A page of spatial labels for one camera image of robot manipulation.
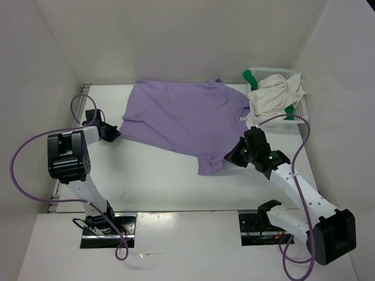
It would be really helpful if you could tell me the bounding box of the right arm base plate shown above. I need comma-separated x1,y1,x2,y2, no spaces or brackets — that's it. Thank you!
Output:
238,210,288,246

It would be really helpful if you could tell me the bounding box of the green t shirt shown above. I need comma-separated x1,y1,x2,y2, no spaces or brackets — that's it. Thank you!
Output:
242,70,297,119

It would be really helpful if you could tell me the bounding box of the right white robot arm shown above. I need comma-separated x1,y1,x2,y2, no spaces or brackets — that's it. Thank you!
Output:
225,126,357,265

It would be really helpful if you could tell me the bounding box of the white t shirt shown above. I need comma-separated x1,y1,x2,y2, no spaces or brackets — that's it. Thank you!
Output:
247,73,306,119

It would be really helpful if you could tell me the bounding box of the white plastic basket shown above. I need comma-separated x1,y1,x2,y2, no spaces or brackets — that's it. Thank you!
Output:
248,67,308,129

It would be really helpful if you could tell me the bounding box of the purple t shirt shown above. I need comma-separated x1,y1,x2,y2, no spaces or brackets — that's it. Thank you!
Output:
120,78,250,176

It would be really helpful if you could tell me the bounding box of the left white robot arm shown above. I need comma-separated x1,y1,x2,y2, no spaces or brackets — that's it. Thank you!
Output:
47,109,121,235

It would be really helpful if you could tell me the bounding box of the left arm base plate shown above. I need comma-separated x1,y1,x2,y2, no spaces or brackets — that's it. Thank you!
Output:
73,213,137,249

